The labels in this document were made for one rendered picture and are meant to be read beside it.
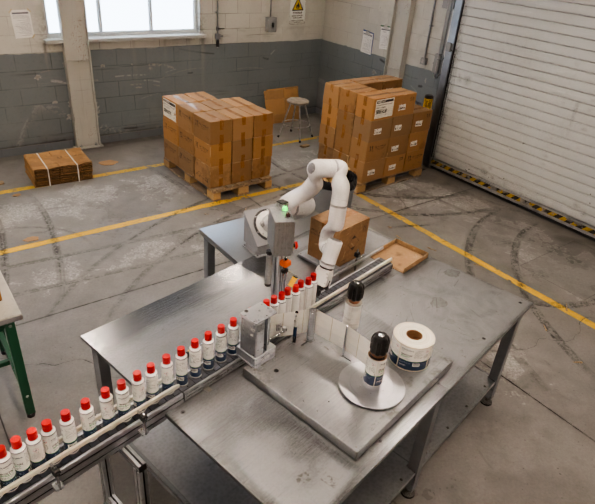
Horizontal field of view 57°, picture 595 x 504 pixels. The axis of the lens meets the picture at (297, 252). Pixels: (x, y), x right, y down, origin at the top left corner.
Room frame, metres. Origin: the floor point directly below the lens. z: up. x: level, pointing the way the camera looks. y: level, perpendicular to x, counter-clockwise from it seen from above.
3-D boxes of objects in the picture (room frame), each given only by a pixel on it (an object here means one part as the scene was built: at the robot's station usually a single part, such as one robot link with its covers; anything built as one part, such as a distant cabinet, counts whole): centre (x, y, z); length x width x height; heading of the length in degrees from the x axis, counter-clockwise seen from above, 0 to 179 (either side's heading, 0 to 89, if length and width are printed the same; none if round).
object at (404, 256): (3.15, -0.68, 0.85); 0.30 x 0.26 x 0.04; 140
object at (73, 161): (5.81, 2.84, 0.11); 0.65 x 0.54 x 0.22; 126
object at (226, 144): (6.17, 1.06, 0.45); 1.20 x 0.84 x 0.89; 41
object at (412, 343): (2.08, -0.60, 0.95); 0.20 x 0.20 x 0.14
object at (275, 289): (2.44, 0.09, 1.16); 0.04 x 0.04 x 0.67; 50
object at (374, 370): (1.86, -0.40, 1.04); 0.09 x 0.09 x 0.29
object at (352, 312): (2.26, -0.31, 1.03); 0.09 x 0.09 x 0.30
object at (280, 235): (2.35, 0.09, 1.38); 0.17 x 0.10 x 0.19; 15
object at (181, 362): (1.77, 0.46, 0.98); 0.05 x 0.05 x 0.20
